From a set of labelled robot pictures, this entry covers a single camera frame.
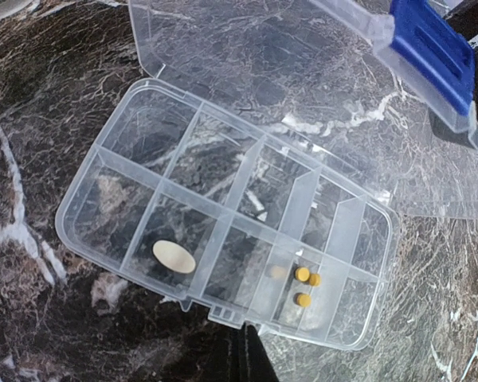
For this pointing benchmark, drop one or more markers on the yellow pills in organizer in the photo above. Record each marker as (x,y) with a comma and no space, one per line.
(297,286)

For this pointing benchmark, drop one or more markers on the blue box latch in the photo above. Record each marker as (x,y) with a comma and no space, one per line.
(439,53)

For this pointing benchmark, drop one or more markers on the white pill in organizer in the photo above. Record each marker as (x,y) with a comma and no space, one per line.
(174,257)

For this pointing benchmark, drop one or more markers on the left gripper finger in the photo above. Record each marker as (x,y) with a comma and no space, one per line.
(246,358)

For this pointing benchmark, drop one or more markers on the clear plastic pill organizer box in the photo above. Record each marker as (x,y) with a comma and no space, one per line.
(268,134)

